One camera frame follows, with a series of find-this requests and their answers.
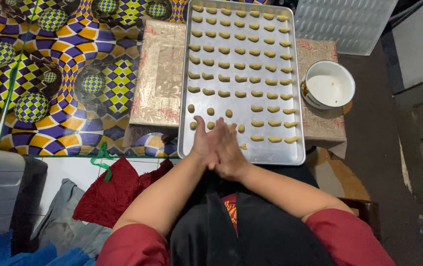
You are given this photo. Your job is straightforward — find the silver baking tray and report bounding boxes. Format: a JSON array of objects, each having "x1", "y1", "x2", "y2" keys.
[{"x1": 177, "y1": 0, "x2": 306, "y2": 166}]

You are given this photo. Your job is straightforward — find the red fuzzy cloth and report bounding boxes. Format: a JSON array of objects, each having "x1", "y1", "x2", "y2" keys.
[{"x1": 72, "y1": 157, "x2": 175, "y2": 229}]

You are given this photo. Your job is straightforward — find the person's right hand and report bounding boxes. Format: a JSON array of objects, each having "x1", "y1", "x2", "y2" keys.
[{"x1": 211, "y1": 117, "x2": 252, "y2": 182}]

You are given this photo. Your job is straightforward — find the black apron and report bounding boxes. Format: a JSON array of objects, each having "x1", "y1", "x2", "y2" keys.
[{"x1": 169, "y1": 163, "x2": 338, "y2": 266}]

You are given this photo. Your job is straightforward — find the brown paper sheet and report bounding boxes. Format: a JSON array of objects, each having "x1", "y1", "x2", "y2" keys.
[{"x1": 306, "y1": 140, "x2": 371, "y2": 202}]

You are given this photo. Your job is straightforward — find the white enamel bowl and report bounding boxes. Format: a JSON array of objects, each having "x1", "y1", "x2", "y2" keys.
[{"x1": 300, "y1": 60, "x2": 356, "y2": 110}]

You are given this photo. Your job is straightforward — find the purple yellow patterned mat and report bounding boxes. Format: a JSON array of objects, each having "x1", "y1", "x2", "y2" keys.
[{"x1": 0, "y1": 0, "x2": 271, "y2": 157}]

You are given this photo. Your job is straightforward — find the grey cloth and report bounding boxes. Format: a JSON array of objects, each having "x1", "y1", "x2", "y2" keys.
[{"x1": 31, "y1": 178, "x2": 113, "y2": 259}]

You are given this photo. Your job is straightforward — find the person's left hand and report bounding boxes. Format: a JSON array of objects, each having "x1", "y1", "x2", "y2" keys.
[{"x1": 190, "y1": 116, "x2": 221, "y2": 167}]

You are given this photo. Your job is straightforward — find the blue cloth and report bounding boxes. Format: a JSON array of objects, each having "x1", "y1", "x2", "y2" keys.
[{"x1": 0, "y1": 231, "x2": 96, "y2": 266}]

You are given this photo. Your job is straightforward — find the dark wooden stool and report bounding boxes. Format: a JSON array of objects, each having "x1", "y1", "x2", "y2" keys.
[{"x1": 339, "y1": 198, "x2": 381, "y2": 241}]

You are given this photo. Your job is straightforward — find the rows of crescent dough cookies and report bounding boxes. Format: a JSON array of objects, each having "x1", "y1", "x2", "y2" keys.
[{"x1": 187, "y1": 4, "x2": 301, "y2": 145}]

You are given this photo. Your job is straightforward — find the green ribbon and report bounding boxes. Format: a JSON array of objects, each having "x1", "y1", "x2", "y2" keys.
[{"x1": 90, "y1": 142, "x2": 114, "y2": 183}]

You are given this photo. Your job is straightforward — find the group of round dough balls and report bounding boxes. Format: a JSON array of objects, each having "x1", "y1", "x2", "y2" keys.
[{"x1": 187, "y1": 104, "x2": 246, "y2": 134}]

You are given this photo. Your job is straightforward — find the gold patterned low table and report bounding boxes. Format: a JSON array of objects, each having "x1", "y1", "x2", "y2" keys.
[{"x1": 129, "y1": 19, "x2": 347, "y2": 143}]

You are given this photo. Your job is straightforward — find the white textured plastic panel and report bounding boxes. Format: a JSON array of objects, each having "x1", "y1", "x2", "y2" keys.
[{"x1": 294, "y1": 0, "x2": 399, "y2": 56}]

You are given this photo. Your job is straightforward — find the red shirt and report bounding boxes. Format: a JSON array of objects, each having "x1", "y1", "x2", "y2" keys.
[{"x1": 95, "y1": 193, "x2": 397, "y2": 266}]

